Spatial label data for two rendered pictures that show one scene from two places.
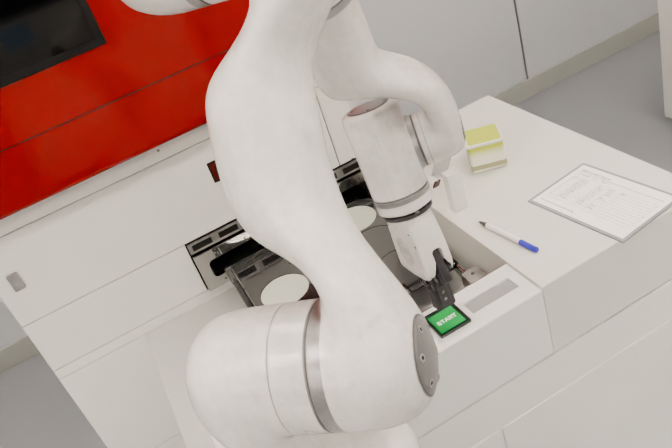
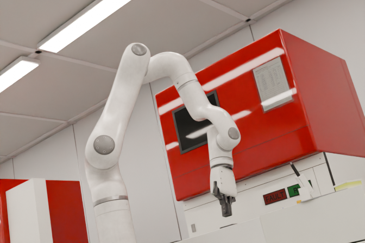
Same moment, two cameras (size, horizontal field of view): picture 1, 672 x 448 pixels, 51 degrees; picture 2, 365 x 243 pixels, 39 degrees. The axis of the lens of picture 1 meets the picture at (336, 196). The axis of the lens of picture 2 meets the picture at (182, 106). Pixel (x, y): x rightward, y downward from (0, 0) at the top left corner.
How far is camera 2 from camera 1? 181 cm
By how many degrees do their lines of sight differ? 71
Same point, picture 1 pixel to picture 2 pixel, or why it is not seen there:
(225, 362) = not seen: hidden behind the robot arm
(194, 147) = (258, 186)
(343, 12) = (184, 87)
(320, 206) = (108, 111)
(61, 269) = (207, 228)
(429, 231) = (214, 173)
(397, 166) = (211, 147)
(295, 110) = (116, 92)
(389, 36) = not seen: outside the picture
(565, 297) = (272, 226)
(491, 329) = (235, 229)
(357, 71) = (191, 107)
